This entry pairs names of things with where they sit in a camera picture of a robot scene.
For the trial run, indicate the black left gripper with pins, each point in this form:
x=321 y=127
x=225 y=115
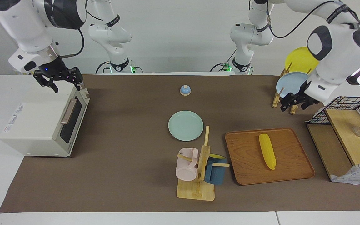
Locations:
x=303 y=95

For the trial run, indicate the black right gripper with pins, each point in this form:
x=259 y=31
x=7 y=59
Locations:
x=55 y=72

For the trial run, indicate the yellow corn cob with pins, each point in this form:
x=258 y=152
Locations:
x=267 y=150

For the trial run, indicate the pale green plate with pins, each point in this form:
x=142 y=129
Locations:
x=185 y=125

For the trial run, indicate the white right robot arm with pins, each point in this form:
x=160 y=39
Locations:
x=27 y=25

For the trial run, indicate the cream oven knob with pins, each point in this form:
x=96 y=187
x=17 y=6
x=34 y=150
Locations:
x=86 y=92
x=82 y=87

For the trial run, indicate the cream toaster oven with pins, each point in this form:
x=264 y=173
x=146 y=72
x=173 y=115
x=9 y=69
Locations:
x=33 y=118

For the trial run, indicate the light blue plate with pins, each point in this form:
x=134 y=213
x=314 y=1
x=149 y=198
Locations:
x=287 y=84

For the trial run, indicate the wooden plate rack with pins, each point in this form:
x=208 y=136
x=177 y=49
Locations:
x=275 y=101

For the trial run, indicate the white patterned cloth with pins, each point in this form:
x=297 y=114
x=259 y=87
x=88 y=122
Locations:
x=358 y=175
x=320 y=110

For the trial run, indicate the yellow plate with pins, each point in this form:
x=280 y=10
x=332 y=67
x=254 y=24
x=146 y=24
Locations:
x=298 y=59

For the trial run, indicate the brown wooden tray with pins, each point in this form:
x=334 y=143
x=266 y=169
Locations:
x=292 y=156

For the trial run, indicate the clear glass cup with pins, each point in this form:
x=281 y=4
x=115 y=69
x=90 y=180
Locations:
x=359 y=132

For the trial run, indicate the brown table mat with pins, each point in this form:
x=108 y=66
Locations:
x=136 y=156

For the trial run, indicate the dark blue mug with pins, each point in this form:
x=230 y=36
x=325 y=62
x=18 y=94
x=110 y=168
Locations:
x=216 y=173

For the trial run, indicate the blue call bell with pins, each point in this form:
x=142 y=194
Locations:
x=185 y=90

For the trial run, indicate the pink mug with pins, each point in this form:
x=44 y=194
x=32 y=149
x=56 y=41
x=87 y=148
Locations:
x=186 y=168

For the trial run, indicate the wooden mug tree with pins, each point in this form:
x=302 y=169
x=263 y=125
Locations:
x=195 y=190

